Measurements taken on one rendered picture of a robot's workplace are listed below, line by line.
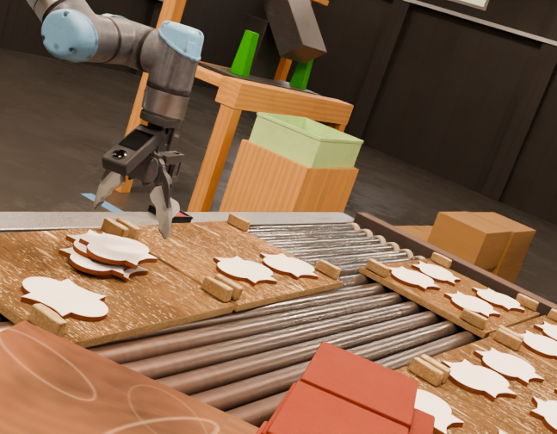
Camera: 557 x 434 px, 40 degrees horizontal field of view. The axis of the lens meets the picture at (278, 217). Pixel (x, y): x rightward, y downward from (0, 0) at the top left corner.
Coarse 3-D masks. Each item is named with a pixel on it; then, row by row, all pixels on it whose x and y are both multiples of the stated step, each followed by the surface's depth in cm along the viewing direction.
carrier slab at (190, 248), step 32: (192, 224) 175; (224, 224) 184; (160, 256) 147; (192, 256) 154; (224, 256) 160; (256, 256) 168; (288, 256) 176; (256, 288) 148; (288, 288) 154; (320, 288) 163
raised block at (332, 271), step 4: (320, 260) 172; (324, 260) 173; (316, 264) 173; (320, 264) 172; (324, 264) 172; (328, 264) 171; (316, 268) 173; (320, 268) 172; (324, 268) 172; (328, 268) 171; (332, 268) 171; (336, 268) 170; (324, 272) 172; (328, 272) 171; (332, 272) 171; (336, 272) 170; (332, 276) 171; (336, 276) 170
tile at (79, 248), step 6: (84, 234) 136; (90, 234) 137; (96, 234) 138; (108, 234) 141; (72, 240) 133; (78, 240) 132; (78, 246) 130; (84, 246) 131; (78, 252) 129; (84, 252) 128; (90, 258) 129
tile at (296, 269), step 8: (264, 256) 167; (272, 256) 169; (280, 256) 171; (264, 264) 163; (272, 264) 163; (280, 264) 164; (288, 264) 167; (296, 264) 168; (304, 264) 170; (280, 272) 161; (288, 272) 162; (296, 272) 163; (304, 272) 165; (312, 272) 167; (296, 280) 161
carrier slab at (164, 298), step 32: (0, 256) 122; (32, 256) 126; (64, 256) 131; (0, 288) 111; (96, 288) 123; (128, 288) 127; (160, 288) 131; (192, 288) 136; (128, 320) 115; (160, 320) 119; (192, 320) 126
